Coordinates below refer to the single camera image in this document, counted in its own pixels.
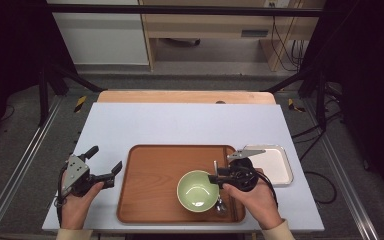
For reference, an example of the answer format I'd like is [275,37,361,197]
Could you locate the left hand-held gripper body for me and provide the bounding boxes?
[60,154,116,198]

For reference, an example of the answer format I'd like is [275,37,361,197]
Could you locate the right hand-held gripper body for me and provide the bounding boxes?
[217,148,267,193]

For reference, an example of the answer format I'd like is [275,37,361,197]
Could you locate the light green bowl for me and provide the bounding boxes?
[176,169,221,214]

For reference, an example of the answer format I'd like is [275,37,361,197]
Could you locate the metal spoon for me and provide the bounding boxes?
[212,160,229,215]

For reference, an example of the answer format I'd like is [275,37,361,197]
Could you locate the small white metal tray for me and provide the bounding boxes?
[242,143,295,187]

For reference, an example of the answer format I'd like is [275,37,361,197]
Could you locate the brown wooden serving tray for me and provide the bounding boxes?
[116,144,247,225]

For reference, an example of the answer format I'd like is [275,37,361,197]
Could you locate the person's left hand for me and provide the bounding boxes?
[60,181,105,231]

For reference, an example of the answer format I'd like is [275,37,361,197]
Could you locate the person's right hand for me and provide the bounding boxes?
[222,180,285,231]

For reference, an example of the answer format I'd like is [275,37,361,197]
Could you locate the yellow black tape strip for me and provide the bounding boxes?
[73,95,87,114]
[287,97,307,113]

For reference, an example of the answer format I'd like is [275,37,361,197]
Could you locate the black metal stand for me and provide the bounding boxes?
[37,61,106,127]
[264,66,328,129]

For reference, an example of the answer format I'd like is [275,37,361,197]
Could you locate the light wooden table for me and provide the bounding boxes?
[96,89,277,105]

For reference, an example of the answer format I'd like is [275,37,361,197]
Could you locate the white cabinet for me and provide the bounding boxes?
[47,0,150,66]

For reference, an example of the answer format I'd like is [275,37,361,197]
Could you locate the black curtain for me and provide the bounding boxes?
[0,0,79,149]
[299,0,384,209]

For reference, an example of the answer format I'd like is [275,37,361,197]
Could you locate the dark object under desk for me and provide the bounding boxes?
[164,37,202,47]

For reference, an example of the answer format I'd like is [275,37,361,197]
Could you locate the grey label plate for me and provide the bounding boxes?
[240,29,270,39]

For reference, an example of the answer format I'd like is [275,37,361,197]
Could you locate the light wooden desk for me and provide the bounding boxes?
[138,0,326,72]

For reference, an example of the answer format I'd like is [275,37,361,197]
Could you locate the right hand-held gripper cable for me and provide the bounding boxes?
[255,170,280,209]

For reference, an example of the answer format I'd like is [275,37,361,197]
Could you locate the hand-held gripper cable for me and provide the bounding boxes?
[255,170,280,209]
[53,164,70,228]

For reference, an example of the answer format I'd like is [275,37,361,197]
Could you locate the left hand-held gripper cable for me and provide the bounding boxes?
[53,164,70,228]

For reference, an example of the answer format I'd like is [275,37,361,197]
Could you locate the metal floor rail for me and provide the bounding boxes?
[0,95,64,240]
[303,99,380,240]

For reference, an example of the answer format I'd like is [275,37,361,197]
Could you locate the black floor cable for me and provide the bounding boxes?
[291,111,344,205]

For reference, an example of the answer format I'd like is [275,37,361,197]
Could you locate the hanging black cables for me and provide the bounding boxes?
[270,15,306,72]

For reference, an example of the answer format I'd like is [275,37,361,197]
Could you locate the black horizontal frame bar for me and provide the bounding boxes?
[45,4,325,18]

